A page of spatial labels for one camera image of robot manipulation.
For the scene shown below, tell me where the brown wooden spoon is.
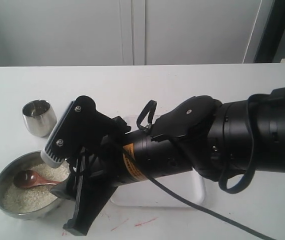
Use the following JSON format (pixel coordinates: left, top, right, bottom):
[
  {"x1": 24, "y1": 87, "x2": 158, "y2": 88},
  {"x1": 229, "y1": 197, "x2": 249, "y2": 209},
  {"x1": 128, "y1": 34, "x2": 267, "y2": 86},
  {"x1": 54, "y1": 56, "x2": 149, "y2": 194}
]
[{"x1": 13, "y1": 169, "x2": 61, "y2": 189}]

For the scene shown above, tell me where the white rectangular tray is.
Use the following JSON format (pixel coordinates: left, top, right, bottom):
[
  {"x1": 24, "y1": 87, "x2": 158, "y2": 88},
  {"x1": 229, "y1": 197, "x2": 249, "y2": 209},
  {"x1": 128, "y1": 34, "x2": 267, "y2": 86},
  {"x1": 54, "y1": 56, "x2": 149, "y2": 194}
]
[{"x1": 111, "y1": 115, "x2": 205, "y2": 208}]

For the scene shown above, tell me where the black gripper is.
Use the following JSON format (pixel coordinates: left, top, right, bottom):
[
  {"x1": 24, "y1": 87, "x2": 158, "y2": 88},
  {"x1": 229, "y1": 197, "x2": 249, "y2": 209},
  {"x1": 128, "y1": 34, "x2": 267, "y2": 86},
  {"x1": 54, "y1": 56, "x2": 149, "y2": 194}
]
[{"x1": 63, "y1": 117, "x2": 192, "y2": 236}]

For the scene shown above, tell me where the small steel cup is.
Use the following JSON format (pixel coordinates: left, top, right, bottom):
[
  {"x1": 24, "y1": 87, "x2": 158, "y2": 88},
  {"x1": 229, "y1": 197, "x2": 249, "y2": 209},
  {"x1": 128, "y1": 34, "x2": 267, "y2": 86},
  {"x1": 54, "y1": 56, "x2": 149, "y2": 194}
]
[{"x1": 22, "y1": 99, "x2": 57, "y2": 138}]

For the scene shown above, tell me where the black cable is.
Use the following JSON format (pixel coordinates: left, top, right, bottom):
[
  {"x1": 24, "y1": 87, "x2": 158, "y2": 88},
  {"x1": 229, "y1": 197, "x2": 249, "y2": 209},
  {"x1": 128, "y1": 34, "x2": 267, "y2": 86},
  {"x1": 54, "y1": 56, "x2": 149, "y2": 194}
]
[{"x1": 117, "y1": 99, "x2": 280, "y2": 240}]

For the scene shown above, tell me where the white cabinet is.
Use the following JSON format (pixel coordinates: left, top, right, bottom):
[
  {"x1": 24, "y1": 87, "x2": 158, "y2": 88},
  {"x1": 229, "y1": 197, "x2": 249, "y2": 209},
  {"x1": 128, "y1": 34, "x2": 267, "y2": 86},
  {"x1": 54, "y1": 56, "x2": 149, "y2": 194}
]
[{"x1": 0, "y1": 0, "x2": 275, "y2": 67}]

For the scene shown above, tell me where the steel bowl of rice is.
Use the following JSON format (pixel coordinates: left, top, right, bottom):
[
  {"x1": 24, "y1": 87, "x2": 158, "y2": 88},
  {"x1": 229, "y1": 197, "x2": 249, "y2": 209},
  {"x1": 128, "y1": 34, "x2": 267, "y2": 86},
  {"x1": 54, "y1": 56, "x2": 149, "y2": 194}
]
[{"x1": 0, "y1": 151, "x2": 70, "y2": 220}]

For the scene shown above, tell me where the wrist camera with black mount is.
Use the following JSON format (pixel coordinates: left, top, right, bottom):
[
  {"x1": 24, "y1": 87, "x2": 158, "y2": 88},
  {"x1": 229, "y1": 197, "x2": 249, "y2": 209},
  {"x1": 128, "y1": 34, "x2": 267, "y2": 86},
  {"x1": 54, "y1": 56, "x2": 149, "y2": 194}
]
[{"x1": 40, "y1": 95, "x2": 132, "y2": 169}]

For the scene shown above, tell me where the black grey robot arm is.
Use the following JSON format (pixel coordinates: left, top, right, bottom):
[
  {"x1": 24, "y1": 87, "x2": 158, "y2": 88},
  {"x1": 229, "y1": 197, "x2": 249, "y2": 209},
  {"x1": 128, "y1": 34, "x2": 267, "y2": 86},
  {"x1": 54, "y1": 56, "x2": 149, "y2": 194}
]
[{"x1": 41, "y1": 87, "x2": 285, "y2": 240}]

